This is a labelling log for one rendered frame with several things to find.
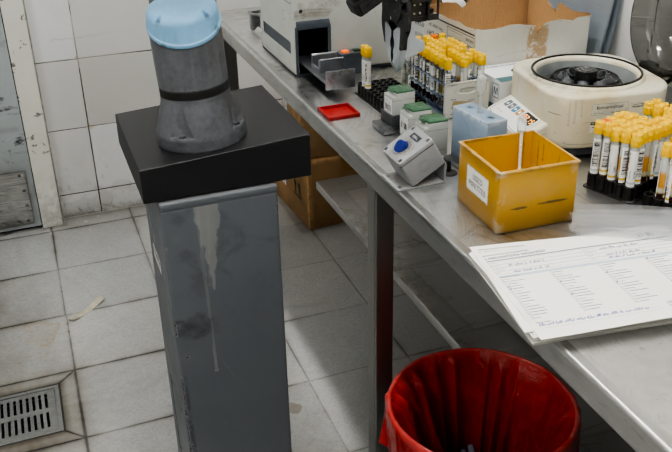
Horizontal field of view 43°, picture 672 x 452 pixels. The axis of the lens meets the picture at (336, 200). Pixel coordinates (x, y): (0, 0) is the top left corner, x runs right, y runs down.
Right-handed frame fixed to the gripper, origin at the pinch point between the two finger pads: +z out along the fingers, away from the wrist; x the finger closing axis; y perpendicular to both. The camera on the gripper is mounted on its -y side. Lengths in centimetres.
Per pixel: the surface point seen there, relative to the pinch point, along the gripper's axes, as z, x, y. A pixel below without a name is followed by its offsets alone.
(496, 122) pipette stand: 2.8, -27.5, 4.8
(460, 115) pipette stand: 3.8, -20.0, 2.6
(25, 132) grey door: 62, 167, -61
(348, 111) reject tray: 12.5, 12.3, -3.9
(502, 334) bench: 73, 5, 34
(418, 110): 6.2, -8.8, 0.6
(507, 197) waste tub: 6.9, -45.1, -4.5
